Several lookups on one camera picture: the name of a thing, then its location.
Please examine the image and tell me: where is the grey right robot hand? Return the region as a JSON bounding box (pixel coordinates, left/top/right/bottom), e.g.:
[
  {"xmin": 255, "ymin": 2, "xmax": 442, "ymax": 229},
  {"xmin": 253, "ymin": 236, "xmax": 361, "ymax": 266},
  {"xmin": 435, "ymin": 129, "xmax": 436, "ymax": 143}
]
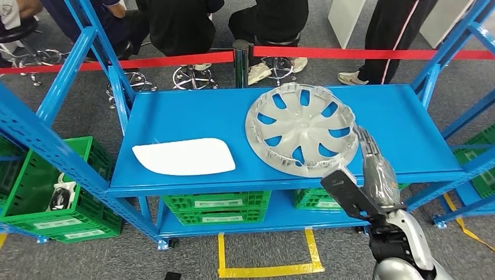
[{"xmin": 353, "ymin": 125, "xmax": 402, "ymax": 214}]

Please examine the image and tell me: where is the silver plastic wheel hubcap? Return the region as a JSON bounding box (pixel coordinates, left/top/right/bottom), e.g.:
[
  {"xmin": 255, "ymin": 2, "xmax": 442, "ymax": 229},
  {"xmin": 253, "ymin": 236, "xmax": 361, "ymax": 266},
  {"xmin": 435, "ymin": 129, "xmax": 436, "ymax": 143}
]
[{"xmin": 245, "ymin": 83, "xmax": 360, "ymax": 179}]

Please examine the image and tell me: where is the white plastic panel part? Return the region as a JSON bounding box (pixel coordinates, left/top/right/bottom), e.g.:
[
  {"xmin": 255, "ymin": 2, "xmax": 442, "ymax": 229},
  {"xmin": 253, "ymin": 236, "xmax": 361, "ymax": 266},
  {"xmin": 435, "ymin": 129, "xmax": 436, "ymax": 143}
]
[{"xmin": 131, "ymin": 138, "xmax": 236, "ymax": 177}]

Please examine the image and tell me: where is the white and black part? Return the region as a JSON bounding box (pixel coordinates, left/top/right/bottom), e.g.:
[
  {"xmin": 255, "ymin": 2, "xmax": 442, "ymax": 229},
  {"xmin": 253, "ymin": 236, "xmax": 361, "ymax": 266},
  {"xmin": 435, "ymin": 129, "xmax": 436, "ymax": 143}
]
[{"xmin": 48, "ymin": 173, "xmax": 77, "ymax": 212}]

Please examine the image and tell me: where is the red barrier belt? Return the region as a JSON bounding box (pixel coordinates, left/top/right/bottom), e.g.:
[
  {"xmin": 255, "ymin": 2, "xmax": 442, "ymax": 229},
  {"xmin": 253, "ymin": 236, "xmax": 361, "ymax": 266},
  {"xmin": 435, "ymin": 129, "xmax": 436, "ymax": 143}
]
[
  {"xmin": 253, "ymin": 45, "xmax": 495, "ymax": 61},
  {"xmin": 0, "ymin": 51, "xmax": 235, "ymax": 75}
]

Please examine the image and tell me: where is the person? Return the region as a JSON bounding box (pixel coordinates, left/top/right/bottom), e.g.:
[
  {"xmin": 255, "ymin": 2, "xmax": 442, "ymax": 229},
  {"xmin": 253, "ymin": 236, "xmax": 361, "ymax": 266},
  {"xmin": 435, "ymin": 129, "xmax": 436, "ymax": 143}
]
[
  {"xmin": 337, "ymin": 0, "xmax": 440, "ymax": 86},
  {"xmin": 135, "ymin": 0, "xmax": 225, "ymax": 72},
  {"xmin": 40, "ymin": 0, "xmax": 149, "ymax": 62},
  {"xmin": 228, "ymin": 0, "xmax": 309, "ymax": 86},
  {"xmin": 0, "ymin": 0, "xmax": 43, "ymax": 43}
]

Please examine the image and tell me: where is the white board panel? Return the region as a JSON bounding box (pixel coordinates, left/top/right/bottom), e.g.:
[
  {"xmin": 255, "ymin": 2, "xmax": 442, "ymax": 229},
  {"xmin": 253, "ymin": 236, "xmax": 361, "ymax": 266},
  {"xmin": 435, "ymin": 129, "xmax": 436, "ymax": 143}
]
[
  {"xmin": 327, "ymin": 0, "xmax": 367, "ymax": 50},
  {"xmin": 419, "ymin": 0, "xmax": 475, "ymax": 49}
]

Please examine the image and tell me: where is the black stool with chrome base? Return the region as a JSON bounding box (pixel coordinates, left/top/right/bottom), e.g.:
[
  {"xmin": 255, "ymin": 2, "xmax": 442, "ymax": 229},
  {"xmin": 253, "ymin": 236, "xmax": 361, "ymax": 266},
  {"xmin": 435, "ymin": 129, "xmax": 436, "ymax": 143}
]
[
  {"xmin": 106, "ymin": 40, "xmax": 158, "ymax": 110},
  {"xmin": 173, "ymin": 64, "xmax": 219, "ymax": 91},
  {"xmin": 258, "ymin": 34, "xmax": 302, "ymax": 86},
  {"xmin": 0, "ymin": 17, "xmax": 62, "ymax": 86}
]

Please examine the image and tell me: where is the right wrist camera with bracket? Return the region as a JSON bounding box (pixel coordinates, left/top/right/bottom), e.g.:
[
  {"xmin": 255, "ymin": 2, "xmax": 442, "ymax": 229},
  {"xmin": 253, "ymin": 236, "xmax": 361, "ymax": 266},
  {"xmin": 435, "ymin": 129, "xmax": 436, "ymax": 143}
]
[{"xmin": 320, "ymin": 167, "xmax": 388, "ymax": 222}]

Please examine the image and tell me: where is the black barrier post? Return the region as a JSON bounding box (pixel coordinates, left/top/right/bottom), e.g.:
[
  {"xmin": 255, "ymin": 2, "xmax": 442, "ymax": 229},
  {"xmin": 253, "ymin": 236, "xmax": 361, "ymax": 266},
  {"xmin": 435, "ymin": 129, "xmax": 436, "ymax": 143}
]
[{"xmin": 232, "ymin": 39, "xmax": 255, "ymax": 89}]

